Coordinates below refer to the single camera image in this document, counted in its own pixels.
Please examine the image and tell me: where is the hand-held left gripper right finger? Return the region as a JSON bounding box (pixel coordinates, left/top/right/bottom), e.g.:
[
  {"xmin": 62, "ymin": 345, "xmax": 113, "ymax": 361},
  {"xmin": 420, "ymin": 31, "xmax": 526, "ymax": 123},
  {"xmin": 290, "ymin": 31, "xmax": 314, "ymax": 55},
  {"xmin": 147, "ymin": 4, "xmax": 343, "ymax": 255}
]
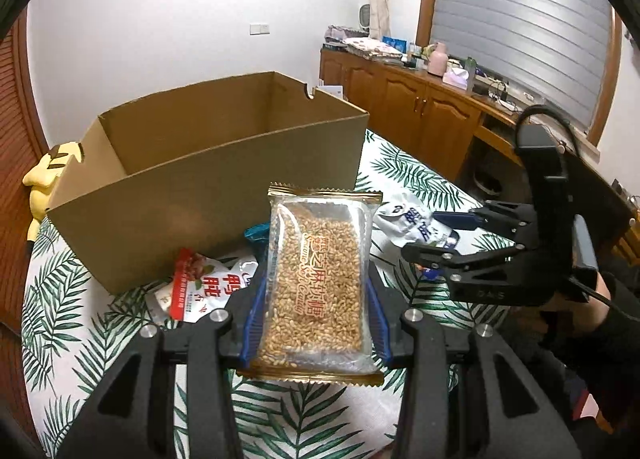
[{"xmin": 367, "ymin": 264, "xmax": 581, "ymax": 459}]

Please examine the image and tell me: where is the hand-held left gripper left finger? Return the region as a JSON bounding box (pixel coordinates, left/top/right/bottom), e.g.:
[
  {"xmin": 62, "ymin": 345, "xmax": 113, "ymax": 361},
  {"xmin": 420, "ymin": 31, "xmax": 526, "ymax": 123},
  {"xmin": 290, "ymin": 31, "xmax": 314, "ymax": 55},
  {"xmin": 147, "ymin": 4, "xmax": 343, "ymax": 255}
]
[{"xmin": 57, "ymin": 281, "xmax": 268, "ymax": 459}]

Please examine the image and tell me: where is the red and white snack packet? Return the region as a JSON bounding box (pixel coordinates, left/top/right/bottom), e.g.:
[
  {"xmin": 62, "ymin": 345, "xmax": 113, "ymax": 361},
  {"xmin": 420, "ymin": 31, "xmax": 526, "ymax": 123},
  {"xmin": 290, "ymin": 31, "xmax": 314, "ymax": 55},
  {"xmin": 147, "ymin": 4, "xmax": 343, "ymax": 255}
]
[{"xmin": 154, "ymin": 247, "xmax": 261, "ymax": 324}]

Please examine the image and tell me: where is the person's right hand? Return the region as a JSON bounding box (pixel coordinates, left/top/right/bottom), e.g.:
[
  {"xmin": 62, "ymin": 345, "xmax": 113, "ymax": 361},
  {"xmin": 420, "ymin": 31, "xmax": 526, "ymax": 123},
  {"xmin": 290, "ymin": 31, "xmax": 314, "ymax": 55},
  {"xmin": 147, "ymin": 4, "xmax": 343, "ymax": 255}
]
[{"xmin": 571, "ymin": 270, "xmax": 616, "ymax": 336}]

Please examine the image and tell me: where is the brown cardboard box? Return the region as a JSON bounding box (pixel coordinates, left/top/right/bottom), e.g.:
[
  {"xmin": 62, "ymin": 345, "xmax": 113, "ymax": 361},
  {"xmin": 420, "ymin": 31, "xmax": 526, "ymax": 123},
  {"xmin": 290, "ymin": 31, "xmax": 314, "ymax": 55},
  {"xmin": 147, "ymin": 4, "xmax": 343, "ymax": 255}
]
[{"xmin": 46, "ymin": 70, "xmax": 370, "ymax": 295}]

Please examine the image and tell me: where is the folded floral cloth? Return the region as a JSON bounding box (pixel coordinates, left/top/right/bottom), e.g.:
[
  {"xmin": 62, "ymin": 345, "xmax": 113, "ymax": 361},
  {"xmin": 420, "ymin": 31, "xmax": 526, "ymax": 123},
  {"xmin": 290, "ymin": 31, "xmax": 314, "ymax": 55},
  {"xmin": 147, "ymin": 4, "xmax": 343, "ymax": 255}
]
[{"xmin": 345, "ymin": 36, "xmax": 402, "ymax": 61}]

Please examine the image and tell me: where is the clear grain bar packet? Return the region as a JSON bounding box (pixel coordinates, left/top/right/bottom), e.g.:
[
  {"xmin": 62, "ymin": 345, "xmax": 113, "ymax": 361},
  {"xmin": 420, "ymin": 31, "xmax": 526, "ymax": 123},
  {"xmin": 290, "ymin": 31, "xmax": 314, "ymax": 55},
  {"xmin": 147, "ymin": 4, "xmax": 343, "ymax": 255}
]
[{"xmin": 237, "ymin": 183, "xmax": 384, "ymax": 386}]

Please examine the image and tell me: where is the wooden sideboard cabinet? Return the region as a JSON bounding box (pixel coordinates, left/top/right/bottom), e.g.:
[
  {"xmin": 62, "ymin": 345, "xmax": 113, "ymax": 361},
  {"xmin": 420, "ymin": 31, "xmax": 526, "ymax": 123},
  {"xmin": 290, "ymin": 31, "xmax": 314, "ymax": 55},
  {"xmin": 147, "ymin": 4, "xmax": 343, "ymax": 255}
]
[{"xmin": 320, "ymin": 46, "xmax": 640, "ymax": 250}]

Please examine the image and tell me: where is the purple folded bag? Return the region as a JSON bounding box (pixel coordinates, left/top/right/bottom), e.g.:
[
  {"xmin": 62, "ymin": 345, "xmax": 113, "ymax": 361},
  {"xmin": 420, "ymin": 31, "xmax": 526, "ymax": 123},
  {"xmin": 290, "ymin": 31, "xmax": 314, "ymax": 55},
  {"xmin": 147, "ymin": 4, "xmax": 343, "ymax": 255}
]
[{"xmin": 325, "ymin": 25, "xmax": 368, "ymax": 43}]

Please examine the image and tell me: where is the teal snack packet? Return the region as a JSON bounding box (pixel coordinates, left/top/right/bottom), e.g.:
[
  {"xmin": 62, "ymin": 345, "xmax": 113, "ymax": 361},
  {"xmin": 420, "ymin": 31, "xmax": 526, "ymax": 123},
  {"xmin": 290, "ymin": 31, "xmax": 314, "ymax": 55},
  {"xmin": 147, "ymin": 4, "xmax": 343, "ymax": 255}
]
[{"xmin": 243, "ymin": 223, "xmax": 273, "ymax": 245}]

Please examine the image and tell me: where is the grey window blind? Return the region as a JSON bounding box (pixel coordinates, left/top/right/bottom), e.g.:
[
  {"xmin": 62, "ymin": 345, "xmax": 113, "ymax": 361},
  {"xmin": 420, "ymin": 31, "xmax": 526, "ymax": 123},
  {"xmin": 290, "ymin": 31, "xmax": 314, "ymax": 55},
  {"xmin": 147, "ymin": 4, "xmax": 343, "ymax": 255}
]
[{"xmin": 430, "ymin": 0, "xmax": 617, "ymax": 136}]

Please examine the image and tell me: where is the wooden louvered wardrobe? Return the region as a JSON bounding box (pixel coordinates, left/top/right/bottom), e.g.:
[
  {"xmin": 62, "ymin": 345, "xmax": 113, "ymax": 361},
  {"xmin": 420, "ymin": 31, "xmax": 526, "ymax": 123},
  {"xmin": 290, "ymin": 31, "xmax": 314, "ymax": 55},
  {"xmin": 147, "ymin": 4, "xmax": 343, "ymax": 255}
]
[{"xmin": 0, "ymin": 14, "xmax": 51, "ymax": 440}]

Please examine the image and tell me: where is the black cable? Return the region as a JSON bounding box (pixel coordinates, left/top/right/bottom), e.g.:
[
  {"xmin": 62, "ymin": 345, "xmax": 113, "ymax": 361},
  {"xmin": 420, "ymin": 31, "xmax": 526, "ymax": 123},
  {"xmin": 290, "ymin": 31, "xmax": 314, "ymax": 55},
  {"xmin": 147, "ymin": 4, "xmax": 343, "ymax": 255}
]
[{"xmin": 515, "ymin": 104, "xmax": 593, "ymax": 162}]

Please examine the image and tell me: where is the person's right forearm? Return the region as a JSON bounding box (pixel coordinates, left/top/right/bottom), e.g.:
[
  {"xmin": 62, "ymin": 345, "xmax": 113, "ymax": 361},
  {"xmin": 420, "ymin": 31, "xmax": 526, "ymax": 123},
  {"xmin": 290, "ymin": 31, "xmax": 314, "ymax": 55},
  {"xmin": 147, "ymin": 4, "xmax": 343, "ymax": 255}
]
[{"xmin": 510, "ymin": 259, "xmax": 640, "ymax": 440}]

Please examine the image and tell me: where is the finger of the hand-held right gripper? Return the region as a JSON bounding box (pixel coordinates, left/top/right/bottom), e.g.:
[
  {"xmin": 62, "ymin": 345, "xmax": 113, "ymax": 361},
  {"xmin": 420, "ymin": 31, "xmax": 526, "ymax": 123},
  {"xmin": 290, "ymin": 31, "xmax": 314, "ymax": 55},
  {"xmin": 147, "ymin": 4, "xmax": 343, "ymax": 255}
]
[
  {"xmin": 432, "ymin": 200, "xmax": 535, "ymax": 241},
  {"xmin": 400, "ymin": 241, "xmax": 532, "ymax": 281}
]

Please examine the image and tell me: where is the pink thermos bottle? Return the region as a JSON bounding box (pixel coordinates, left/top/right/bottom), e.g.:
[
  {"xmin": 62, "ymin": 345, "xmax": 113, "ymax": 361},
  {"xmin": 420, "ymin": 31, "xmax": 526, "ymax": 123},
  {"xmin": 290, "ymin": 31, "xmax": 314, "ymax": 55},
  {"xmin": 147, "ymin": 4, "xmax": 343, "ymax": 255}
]
[{"xmin": 427, "ymin": 42, "xmax": 447, "ymax": 77}]

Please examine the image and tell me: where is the white and blue snack packet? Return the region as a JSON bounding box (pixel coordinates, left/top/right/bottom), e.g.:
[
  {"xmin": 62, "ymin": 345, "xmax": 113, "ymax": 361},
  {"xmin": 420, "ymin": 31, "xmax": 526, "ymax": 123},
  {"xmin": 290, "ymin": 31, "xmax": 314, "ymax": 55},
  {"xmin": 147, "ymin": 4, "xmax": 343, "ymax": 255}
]
[{"xmin": 374, "ymin": 189, "xmax": 461, "ymax": 251}]

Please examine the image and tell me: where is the yellow plush toy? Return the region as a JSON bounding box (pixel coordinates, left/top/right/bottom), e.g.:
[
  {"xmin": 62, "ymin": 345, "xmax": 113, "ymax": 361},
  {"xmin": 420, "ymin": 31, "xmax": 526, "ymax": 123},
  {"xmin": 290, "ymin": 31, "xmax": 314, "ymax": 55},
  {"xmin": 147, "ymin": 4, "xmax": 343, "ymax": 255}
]
[{"xmin": 22, "ymin": 142, "xmax": 83, "ymax": 245}]

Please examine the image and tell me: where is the pink tissue box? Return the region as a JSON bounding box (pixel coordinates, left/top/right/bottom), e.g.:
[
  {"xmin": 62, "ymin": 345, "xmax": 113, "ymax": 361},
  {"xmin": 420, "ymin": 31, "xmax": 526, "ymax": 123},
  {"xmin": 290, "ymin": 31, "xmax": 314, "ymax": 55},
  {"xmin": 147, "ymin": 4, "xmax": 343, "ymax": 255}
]
[{"xmin": 444, "ymin": 66, "xmax": 471, "ymax": 88}]

